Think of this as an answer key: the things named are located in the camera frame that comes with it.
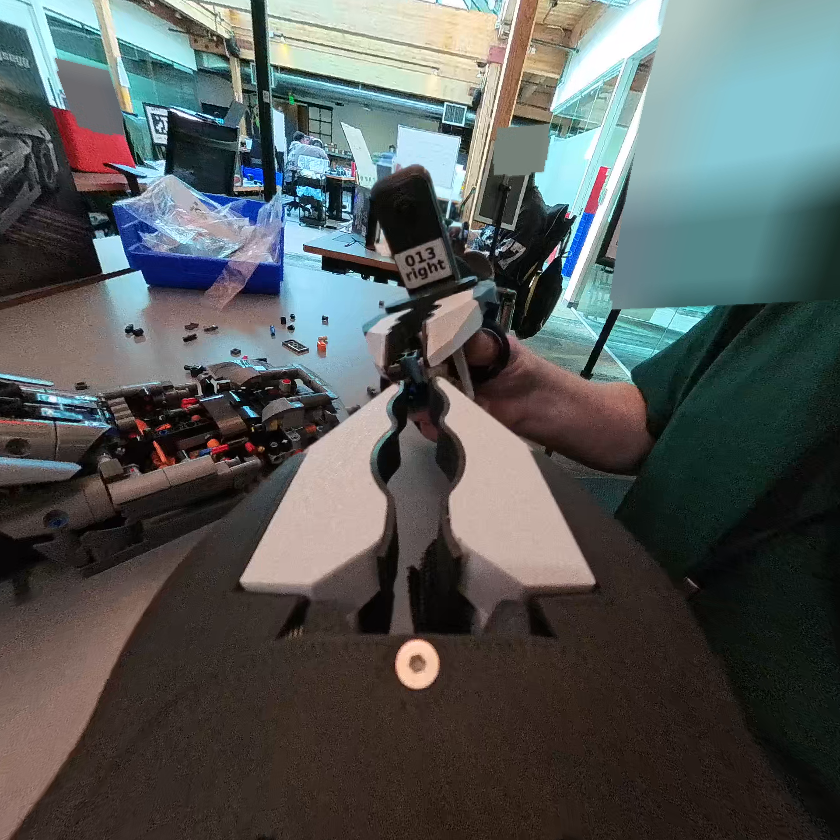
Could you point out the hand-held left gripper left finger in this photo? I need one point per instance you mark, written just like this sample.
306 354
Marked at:
315 525

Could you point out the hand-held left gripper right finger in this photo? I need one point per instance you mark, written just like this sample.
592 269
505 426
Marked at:
518 525

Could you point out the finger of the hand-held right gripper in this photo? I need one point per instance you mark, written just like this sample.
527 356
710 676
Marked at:
453 328
380 351

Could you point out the grey lego car model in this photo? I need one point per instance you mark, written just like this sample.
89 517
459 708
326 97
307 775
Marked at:
197 472

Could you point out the scattered small lego pieces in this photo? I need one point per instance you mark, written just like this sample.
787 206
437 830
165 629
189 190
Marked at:
295 345

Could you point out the lego car set box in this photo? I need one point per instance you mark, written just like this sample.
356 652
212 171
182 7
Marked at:
39 197

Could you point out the person's right hand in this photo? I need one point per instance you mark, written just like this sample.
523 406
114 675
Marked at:
525 400

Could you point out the dark cardboard box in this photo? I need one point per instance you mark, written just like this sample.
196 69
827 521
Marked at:
361 210

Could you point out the white whiteboard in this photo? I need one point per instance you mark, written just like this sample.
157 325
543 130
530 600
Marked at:
426 154

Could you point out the brown background table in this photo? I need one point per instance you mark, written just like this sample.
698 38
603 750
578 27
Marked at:
341 248

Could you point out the tilted white board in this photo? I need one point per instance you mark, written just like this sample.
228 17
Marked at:
358 148

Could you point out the screen on tripod stand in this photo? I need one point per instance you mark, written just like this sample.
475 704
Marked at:
502 200

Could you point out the black backpack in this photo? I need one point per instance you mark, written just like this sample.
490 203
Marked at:
544 289

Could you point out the poster on black easel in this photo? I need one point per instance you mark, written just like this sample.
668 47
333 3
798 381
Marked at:
601 342

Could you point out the red and blue panel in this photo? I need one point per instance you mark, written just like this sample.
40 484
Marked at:
594 190

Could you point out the black metal pole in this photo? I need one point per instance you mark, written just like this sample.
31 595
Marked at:
262 98

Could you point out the blue plastic bin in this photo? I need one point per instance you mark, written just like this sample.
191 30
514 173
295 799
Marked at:
197 275

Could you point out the black mesh office chair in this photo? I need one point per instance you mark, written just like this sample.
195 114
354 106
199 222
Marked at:
200 154

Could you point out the clear plastic bags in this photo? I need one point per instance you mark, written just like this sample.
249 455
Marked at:
177 223

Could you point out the person's green shirt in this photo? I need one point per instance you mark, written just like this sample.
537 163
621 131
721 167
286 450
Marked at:
754 492

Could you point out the black white marker sign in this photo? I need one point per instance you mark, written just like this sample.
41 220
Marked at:
156 123

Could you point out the red bag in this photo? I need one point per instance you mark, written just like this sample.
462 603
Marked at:
92 148

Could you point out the wall air vent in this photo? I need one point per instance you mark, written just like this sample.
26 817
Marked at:
454 113

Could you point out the slanted wooden post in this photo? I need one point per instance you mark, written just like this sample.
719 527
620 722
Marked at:
508 79

